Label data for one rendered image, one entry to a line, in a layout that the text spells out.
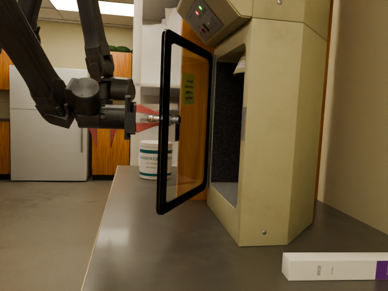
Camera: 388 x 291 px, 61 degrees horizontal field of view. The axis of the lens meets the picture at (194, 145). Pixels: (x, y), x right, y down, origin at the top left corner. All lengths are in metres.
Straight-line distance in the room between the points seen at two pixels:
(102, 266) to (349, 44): 0.95
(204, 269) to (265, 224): 0.18
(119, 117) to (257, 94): 0.31
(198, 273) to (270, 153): 0.28
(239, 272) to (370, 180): 0.55
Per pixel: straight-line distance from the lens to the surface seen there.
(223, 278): 0.62
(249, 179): 0.71
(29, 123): 5.76
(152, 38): 2.10
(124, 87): 1.05
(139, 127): 0.78
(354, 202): 1.12
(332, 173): 1.20
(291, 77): 0.73
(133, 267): 0.64
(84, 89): 0.74
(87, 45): 1.08
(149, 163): 1.34
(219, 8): 0.76
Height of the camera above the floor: 1.22
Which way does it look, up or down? 6 degrees down
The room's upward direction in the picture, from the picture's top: 2 degrees clockwise
